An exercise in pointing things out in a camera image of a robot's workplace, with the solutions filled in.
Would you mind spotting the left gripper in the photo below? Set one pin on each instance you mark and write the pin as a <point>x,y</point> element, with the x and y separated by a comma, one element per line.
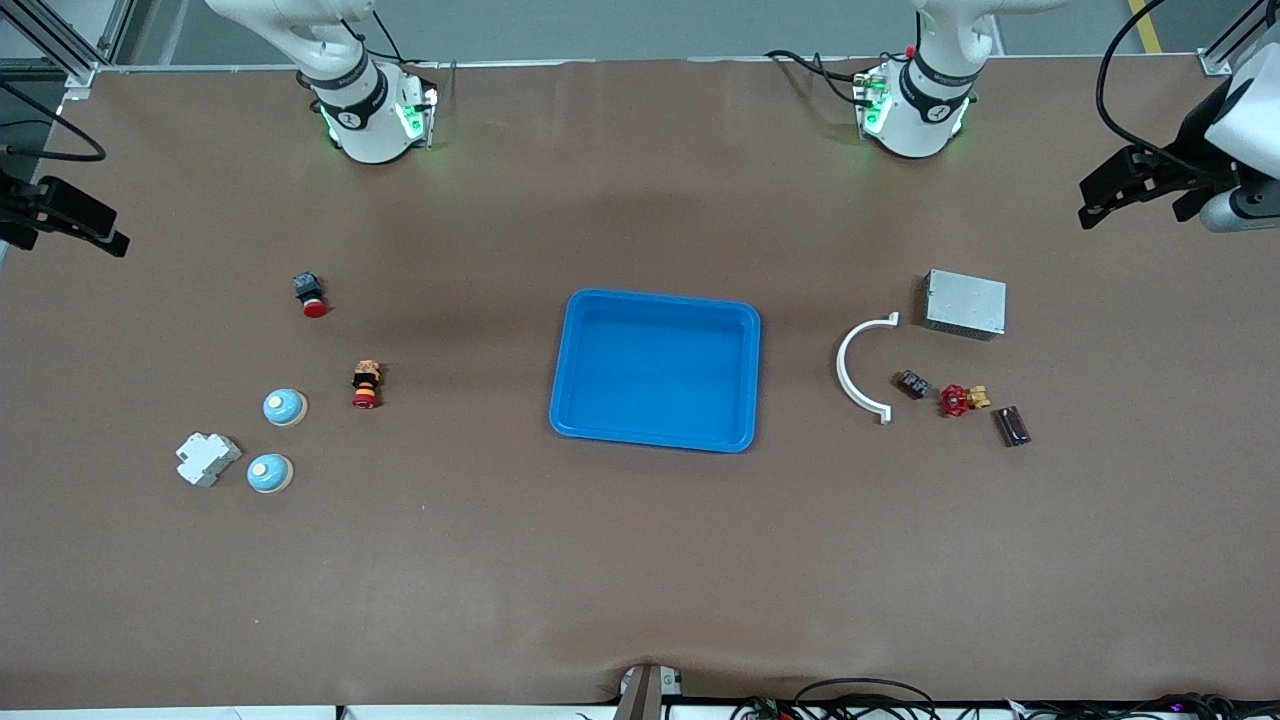
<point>1192,146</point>

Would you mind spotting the blue bell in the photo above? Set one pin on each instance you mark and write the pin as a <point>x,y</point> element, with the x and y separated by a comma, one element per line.
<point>285,406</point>
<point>270,472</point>

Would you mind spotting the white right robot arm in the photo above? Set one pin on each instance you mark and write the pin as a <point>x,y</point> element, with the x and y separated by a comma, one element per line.
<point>375,130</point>

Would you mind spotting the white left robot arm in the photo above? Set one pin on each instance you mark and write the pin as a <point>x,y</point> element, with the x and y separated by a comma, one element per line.
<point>915,130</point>

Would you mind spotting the blue plastic tray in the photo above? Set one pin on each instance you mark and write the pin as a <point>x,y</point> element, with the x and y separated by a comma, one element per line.
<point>655,375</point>

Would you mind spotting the silver metal power supply box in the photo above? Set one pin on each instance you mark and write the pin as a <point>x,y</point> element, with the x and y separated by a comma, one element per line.
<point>964,303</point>

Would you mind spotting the black red emergency stop button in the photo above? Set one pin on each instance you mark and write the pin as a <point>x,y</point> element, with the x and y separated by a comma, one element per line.
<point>310,292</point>

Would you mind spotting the white circuit breaker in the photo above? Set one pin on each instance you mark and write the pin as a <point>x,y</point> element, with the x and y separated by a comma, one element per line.
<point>207,459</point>

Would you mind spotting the red yellow push button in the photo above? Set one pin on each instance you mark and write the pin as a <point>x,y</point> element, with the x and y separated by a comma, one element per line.
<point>366,385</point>

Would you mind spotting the white curved pipe clamp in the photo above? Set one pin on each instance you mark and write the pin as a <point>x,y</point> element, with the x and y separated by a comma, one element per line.
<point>845,375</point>

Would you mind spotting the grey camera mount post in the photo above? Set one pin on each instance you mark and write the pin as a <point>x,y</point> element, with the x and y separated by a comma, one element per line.
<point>645,695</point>

